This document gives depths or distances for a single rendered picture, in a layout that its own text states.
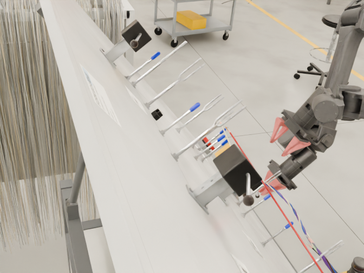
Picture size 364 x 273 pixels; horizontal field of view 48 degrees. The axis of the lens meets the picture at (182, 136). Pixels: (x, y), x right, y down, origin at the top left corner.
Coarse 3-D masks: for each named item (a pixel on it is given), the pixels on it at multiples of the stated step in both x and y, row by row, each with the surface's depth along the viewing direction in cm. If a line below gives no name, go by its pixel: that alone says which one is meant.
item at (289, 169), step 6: (270, 162) 128; (276, 162) 131; (282, 162) 128; (288, 162) 125; (294, 162) 125; (282, 168) 126; (288, 168) 125; (294, 168) 124; (300, 168) 125; (282, 174) 125; (288, 174) 125; (294, 174) 125; (288, 180) 123; (294, 186) 125
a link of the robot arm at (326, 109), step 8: (344, 88) 103; (352, 88) 103; (360, 88) 103; (320, 96) 101; (328, 96) 100; (336, 96) 106; (312, 104) 103; (320, 104) 98; (328, 104) 97; (336, 104) 98; (320, 112) 99; (328, 112) 98; (336, 112) 98; (320, 120) 99; (328, 120) 99; (344, 120) 106; (352, 120) 106
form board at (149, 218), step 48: (48, 0) 65; (96, 48) 75; (144, 96) 90; (96, 144) 34; (144, 144) 52; (96, 192) 31; (144, 192) 36; (144, 240) 28; (192, 240) 39; (240, 240) 68
